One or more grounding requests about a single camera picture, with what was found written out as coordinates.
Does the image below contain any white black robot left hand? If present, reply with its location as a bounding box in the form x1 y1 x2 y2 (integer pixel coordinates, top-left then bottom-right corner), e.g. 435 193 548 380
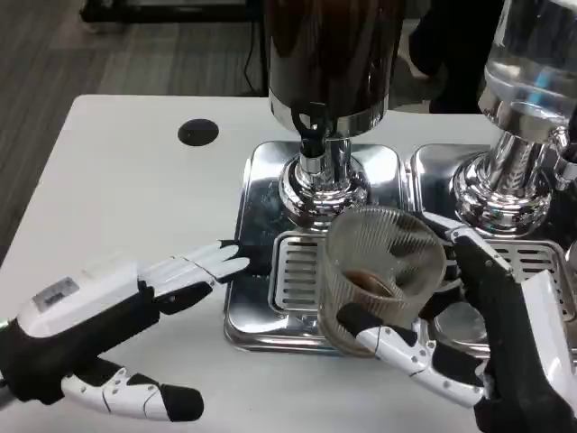
0 238 253 423

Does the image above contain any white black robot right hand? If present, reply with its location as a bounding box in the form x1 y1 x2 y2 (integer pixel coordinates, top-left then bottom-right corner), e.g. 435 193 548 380
335 211 577 433

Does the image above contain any clear ribbed glass cup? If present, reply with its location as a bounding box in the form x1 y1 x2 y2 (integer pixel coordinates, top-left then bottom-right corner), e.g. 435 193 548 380
316 206 447 357

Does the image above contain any slotted steel tray grid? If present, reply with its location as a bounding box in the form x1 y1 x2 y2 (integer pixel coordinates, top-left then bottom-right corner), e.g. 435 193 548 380
269 230 334 315
489 238 572 324

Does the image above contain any steel drip tray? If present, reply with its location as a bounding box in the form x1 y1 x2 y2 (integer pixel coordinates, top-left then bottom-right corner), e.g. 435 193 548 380
408 143 577 362
223 140 416 355

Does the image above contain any clear drink dispenser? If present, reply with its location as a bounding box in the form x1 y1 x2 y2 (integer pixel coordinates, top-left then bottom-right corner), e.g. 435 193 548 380
453 0 577 238

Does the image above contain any black dispenser tap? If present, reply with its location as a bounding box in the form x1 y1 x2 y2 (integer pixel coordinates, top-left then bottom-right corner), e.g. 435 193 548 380
290 103 337 159

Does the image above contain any person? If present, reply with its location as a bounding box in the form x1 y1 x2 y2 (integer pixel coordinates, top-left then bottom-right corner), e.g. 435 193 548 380
408 0 504 114

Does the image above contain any dark drink dispenser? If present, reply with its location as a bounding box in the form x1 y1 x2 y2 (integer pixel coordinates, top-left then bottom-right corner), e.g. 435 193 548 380
263 0 409 231

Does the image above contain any black round cable grommet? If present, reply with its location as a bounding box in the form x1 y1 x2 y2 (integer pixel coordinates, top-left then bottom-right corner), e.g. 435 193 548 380
177 118 221 147

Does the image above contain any black cable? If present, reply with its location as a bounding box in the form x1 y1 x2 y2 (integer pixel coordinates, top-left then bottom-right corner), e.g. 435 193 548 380
243 20 267 96

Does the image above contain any black furniture frame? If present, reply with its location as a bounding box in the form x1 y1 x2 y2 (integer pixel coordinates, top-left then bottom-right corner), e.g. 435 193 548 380
78 0 271 23

